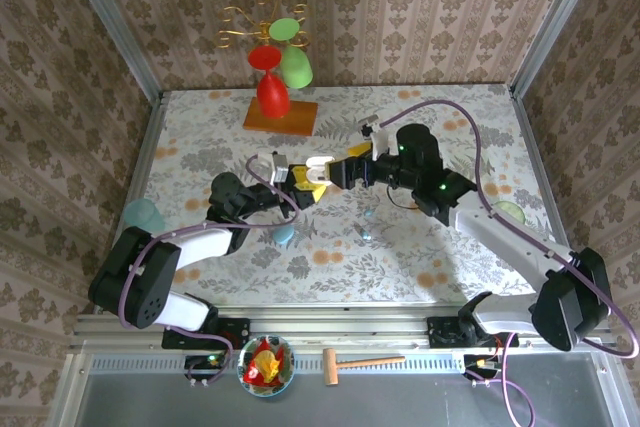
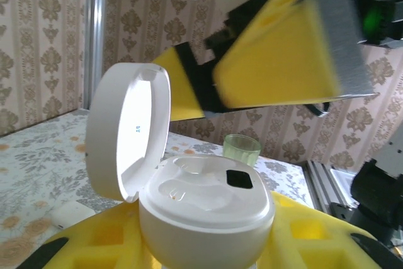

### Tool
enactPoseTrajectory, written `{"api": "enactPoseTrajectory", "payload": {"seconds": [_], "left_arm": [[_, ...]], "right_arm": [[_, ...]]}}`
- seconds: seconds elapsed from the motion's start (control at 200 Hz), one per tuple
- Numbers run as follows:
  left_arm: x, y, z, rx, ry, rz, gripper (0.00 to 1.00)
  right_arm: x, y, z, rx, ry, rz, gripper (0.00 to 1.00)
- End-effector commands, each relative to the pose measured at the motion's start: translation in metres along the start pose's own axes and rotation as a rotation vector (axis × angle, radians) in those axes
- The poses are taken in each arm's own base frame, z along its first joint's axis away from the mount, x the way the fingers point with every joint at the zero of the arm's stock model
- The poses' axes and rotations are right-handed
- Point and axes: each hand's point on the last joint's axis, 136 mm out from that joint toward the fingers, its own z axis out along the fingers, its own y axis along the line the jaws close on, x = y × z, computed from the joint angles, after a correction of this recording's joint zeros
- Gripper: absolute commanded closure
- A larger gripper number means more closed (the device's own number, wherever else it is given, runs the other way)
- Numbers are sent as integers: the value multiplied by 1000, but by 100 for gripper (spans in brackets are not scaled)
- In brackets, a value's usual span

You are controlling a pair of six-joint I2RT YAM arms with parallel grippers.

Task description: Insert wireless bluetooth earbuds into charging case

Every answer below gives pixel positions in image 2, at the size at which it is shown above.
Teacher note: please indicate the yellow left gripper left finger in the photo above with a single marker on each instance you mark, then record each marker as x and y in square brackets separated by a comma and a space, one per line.
[104, 237]

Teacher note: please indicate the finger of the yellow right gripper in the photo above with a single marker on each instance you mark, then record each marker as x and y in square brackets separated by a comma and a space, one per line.
[277, 67]
[176, 92]

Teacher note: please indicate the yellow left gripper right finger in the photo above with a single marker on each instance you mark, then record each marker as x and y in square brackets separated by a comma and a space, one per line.
[315, 243]

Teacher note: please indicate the white earbud charging case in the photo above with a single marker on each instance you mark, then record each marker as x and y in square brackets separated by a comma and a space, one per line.
[204, 228]

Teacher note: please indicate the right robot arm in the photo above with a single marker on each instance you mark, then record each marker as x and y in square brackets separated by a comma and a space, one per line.
[378, 196]

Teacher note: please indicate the white rounded plastic object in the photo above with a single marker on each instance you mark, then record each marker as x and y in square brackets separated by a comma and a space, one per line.
[70, 214]

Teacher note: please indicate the translucent green plastic cup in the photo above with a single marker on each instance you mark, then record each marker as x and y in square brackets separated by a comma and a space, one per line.
[240, 152]

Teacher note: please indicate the aluminium side rail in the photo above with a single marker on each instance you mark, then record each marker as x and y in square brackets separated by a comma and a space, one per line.
[318, 180]

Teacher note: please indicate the aluminium frame post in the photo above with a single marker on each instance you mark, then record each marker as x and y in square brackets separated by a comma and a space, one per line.
[94, 29]

